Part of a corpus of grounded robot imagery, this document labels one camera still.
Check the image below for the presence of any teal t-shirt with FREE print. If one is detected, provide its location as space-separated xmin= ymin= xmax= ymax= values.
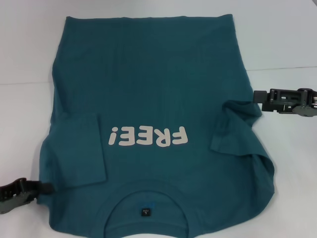
xmin=36 ymin=15 xmax=275 ymax=238

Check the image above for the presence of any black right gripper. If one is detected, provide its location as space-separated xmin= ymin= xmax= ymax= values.
xmin=253 ymin=87 xmax=317 ymax=118

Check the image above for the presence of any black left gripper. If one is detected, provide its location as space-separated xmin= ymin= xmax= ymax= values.
xmin=0 ymin=177 xmax=53 ymax=214

